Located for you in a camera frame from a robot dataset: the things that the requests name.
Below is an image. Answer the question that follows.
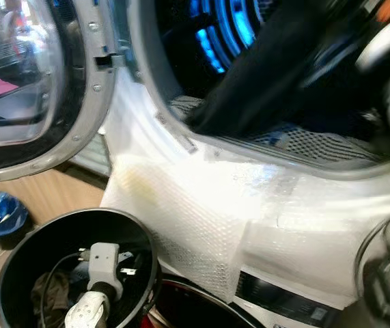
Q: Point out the white front-load washer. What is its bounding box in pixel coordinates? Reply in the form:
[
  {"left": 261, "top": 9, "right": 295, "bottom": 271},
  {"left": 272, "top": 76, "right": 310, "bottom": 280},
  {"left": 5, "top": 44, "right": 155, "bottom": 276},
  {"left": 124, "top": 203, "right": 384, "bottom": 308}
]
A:
[{"left": 72, "top": 0, "right": 390, "bottom": 328}]

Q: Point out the olive green garment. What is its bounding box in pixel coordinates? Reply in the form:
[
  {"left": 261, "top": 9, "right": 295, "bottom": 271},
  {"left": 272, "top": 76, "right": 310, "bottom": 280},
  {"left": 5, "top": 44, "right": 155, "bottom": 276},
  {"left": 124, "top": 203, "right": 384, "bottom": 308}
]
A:
[{"left": 31, "top": 272, "right": 72, "bottom": 323}]

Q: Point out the dark red-rimmed round bucket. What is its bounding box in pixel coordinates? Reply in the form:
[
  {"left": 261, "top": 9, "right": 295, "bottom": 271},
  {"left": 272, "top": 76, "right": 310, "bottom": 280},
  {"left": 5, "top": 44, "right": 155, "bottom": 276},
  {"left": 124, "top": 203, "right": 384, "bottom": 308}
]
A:
[{"left": 143, "top": 273, "right": 264, "bottom": 328}]

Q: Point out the black round laundry bucket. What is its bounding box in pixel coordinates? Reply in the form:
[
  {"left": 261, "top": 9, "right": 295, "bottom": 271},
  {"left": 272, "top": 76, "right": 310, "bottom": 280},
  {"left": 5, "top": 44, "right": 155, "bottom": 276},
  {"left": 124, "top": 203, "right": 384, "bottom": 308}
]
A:
[{"left": 0, "top": 208, "right": 160, "bottom": 328}]

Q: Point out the black garment with white print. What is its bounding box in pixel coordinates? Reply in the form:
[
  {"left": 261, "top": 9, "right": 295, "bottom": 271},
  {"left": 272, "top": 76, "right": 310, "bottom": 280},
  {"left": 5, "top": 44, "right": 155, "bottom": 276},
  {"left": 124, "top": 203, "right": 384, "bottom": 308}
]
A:
[{"left": 184, "top": 0, "right": 387, "bottom": 137}]

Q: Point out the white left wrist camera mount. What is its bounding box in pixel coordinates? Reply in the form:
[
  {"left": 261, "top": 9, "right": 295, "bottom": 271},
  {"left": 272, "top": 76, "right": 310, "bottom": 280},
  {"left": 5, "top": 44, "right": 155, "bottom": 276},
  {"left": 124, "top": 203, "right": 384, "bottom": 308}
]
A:
[{"left": 85, "top": 243, "right": 124, "bottom": 286}]

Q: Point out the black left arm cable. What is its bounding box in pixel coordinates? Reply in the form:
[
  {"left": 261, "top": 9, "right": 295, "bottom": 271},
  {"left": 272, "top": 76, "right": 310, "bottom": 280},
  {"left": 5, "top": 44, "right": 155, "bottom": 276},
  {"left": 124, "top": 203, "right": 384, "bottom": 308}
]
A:
[{"left": 40, "top": 251, "right": 89, "bottom": 328}]

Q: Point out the blue plastic bag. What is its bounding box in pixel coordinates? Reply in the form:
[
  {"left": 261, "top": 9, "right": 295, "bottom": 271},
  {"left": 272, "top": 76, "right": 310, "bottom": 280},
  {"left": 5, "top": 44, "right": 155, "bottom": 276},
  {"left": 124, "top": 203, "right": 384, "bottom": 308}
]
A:
[{"left": 0, "top": 191, "right": 30, "bottom": 238}]

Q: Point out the round glass washer door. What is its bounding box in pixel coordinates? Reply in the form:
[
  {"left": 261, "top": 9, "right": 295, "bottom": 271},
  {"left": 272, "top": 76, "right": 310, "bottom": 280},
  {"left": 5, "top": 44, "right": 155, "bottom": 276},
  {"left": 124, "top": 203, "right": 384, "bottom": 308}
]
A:
[{"left": 0, "top": 0, "right": 124, "bottom": 182}]

